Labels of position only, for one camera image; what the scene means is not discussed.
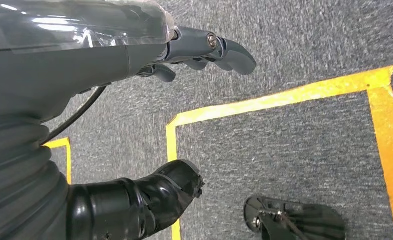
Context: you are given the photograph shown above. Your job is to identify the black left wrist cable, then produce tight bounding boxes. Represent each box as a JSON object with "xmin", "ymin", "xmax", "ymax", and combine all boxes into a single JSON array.
[{"xmin": 40, "ymin": 86, "xmax": 108, "ymax": 147}]

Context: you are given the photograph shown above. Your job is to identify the black robot leg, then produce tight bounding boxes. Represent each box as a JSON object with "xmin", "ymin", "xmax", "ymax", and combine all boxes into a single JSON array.
[{"xmin": 243, "ymin": 195, "xmax": 346, "ymax": 240}]

